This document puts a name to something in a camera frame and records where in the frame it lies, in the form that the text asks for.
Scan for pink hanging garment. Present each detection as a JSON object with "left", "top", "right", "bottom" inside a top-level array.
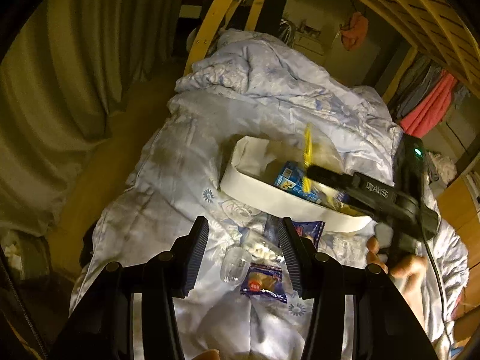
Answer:
[{"left": 400, "top": 70, "right": 458, "bottom": 138}]

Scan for clear bottle with white tablets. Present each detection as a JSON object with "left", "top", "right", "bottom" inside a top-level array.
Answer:
[{"left": 241, "top": 230, "right": 284, "bottom": 264}]

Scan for white fluffy item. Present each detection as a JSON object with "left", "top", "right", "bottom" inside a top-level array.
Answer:
[{"left": 427, "top": 151, "right": 457, "bottom": 185}]

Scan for right hand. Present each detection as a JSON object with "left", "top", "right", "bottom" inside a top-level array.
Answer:
[{"left": 366, "top": 236, "right": 428, "bottom": 328}]

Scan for dark blue snack packet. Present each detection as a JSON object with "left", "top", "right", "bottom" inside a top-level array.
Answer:
[{"left": 292, "top": 221, "right": 325, "bottom": 249}]

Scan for clear ribbed plastic jar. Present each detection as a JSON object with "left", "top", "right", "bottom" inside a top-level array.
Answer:
[{"left": 220, "top": 246, "right": 252, "bottom": 284}]

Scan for white fabric storage bin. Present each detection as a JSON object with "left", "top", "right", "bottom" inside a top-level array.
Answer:
[{"left": 220, "top": 136, "right": 371, "bottom": 233}]

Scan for yellow item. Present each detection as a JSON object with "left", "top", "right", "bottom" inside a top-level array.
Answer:
[{"left": 303, "top": 124, "right": 313, "bottom": 194}]

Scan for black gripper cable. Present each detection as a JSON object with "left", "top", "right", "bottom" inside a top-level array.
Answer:
[{"left": 420, "top": 209, "right": 455, "bottom": 346}]

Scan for blue biscuit snack packet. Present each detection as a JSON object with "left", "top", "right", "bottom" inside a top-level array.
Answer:
[{"left": 240, "top": 262, "right": 287, "bottom": 304}]

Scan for wooden bunk bed frame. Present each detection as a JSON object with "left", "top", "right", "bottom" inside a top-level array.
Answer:
[{"left": 185, "top": 0, "right": 479, "bottom": 102}]

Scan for blue white floral duvet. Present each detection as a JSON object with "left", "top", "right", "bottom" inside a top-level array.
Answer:
[{"left": 69, "top": 28, "right": 470, "bottom": 360}]

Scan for blue cartoon bandage box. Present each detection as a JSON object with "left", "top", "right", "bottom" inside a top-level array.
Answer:
[{"left": 274, "top": 161, "right": 321, "bottom": 204}]

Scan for left hand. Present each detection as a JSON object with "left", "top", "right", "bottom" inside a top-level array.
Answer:
[{"left": 193, "top": 349, "right": 221, "bottom": 360}]

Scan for orange hanging cloth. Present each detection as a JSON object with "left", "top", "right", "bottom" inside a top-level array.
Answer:
[{"left": 340, "top": 11, "right": 368, "bottom": 51}]

